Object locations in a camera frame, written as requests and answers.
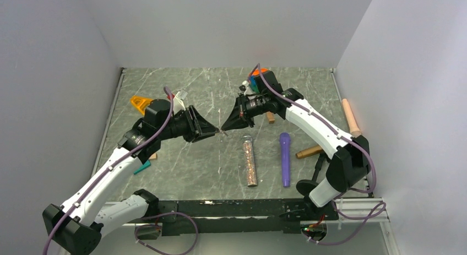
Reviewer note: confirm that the glitter microphone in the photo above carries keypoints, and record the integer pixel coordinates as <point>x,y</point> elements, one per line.
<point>248,152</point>

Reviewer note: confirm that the black front rail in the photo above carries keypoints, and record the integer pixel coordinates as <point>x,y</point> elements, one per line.
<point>287,215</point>

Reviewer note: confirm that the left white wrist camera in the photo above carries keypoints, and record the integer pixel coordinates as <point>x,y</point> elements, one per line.
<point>177,101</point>

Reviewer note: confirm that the orange yellow triangle toy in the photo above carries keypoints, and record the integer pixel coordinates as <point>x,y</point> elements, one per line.
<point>140,103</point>

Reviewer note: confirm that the gold microphone on stand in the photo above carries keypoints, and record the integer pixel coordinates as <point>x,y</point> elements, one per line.
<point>309,152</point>

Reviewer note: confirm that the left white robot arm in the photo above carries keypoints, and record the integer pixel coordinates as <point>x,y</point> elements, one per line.
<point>83,220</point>

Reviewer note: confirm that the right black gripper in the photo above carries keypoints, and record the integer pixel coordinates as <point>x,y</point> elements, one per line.
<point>240,117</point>

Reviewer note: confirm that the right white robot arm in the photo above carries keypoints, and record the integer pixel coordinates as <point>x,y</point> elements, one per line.
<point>350,159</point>

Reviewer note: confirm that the peach wooden rolling pin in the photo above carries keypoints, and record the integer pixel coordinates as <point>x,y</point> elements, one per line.
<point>353,127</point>

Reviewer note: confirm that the black microphone stand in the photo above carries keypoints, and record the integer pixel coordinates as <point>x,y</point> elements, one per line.
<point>305,186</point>

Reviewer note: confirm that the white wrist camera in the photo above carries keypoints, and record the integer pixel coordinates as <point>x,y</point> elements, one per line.
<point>177,101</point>
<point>245,88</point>

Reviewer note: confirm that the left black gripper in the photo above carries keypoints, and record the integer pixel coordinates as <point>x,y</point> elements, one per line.
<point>199,128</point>

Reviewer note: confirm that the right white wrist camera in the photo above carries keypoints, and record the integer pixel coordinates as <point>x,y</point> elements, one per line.
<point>245,88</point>

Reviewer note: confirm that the orange horseshoe with lego blocks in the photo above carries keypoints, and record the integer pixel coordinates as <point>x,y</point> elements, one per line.
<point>256,84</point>

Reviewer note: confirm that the small tan wooden block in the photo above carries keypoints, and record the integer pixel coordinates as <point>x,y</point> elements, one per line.
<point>270,117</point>

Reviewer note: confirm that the teal wooden block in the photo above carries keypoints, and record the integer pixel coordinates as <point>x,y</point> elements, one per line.
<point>142,168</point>

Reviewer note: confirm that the purple microphone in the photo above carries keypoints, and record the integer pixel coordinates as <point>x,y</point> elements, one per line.
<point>285,140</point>

